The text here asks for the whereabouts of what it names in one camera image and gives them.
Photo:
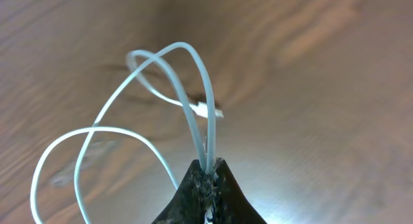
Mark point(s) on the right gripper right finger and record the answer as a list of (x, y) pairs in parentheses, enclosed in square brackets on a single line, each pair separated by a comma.
[(230, 204)]

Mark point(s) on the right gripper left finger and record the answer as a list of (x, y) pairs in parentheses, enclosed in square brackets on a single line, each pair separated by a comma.
[(191, 200)]

